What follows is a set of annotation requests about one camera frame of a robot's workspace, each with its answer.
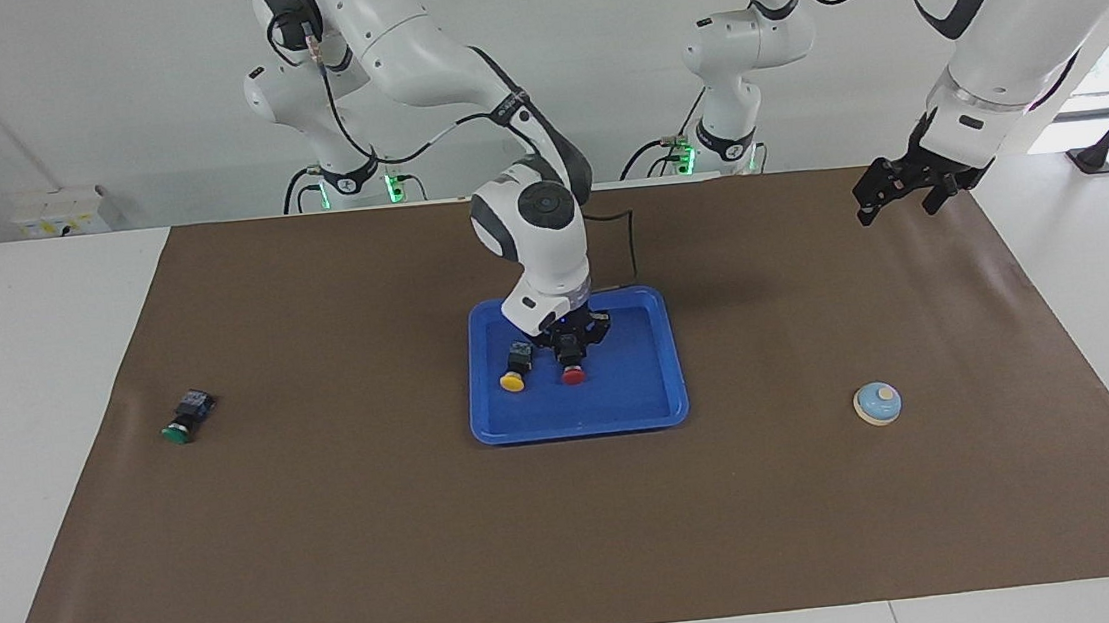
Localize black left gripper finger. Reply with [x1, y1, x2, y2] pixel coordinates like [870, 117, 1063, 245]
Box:
[920, 168, 996, 216]
[853, 158, 917, 226]

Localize red push button switch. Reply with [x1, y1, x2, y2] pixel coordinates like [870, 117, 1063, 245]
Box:
[557, 334, 589, 386]

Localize yellow push button switch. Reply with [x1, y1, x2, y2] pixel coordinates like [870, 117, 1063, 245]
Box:
[496, 340, 537, 394]

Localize green push button switch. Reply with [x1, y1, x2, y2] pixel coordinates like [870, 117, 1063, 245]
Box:
[158, 388, 219, 447]

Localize blue plastic tray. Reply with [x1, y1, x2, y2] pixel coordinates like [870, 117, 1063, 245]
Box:
[459, 283, 692, 448]

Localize light blue desk bell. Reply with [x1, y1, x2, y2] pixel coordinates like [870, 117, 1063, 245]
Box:
[851, 380, 905, 429]

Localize brown table mat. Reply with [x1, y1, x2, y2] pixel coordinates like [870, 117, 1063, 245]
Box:
[0, 141, 1109, 623]

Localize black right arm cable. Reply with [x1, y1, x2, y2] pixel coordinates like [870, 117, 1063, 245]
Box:
[266, 0, 641, 320]

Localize black left base cable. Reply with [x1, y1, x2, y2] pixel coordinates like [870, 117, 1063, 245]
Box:
[612, 87, 714, 182]

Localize black base cable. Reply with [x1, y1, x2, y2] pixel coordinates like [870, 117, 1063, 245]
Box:
[612, 87, 714, 182]
[279, 164, 326, 216]

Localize black right base cable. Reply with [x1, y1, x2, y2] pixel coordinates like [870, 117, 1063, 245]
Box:
[279, 164, 326, 216]

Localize white wall socket box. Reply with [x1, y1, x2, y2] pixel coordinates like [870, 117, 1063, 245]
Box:
[10, 185, 112, 241]

